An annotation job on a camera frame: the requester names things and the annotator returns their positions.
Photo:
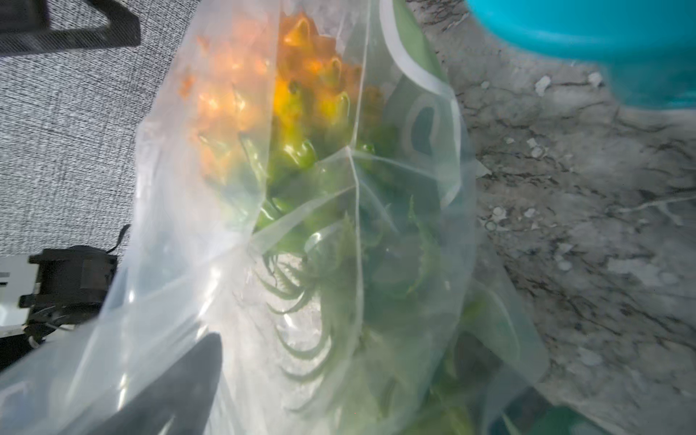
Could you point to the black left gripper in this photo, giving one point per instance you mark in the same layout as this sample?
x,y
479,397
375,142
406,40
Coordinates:
x,y
73,284

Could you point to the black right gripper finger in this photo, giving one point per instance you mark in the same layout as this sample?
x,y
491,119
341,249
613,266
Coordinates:
x,y
178,402

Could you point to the clear zip-top bag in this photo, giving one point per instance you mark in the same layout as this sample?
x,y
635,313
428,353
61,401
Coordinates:
x,y
155,310

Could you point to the teal plastic basket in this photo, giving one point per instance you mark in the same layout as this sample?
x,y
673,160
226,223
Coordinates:
x,y
645,49

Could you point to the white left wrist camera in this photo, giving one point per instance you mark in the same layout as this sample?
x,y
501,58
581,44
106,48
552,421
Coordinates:
x,y
18,278

